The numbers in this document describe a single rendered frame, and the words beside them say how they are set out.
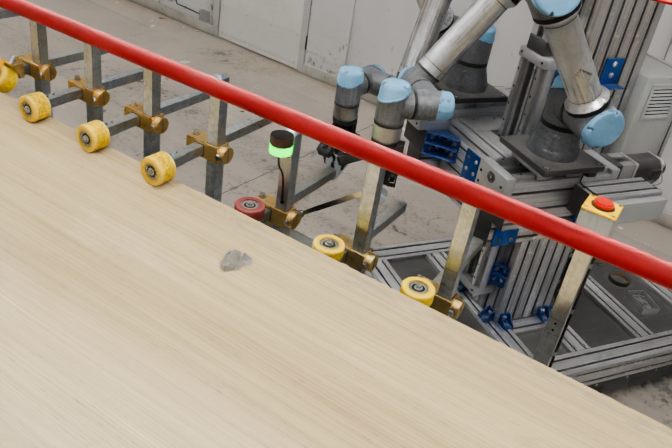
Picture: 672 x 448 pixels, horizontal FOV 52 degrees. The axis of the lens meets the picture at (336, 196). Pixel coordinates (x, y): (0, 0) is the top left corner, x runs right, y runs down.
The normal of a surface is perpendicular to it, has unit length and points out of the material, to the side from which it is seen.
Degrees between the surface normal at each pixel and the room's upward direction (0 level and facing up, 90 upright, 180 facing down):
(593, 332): 0
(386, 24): 90
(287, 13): 90
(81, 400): 0
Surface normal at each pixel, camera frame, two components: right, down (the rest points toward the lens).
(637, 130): 0.38, 0.52
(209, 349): 0.14, -0.85
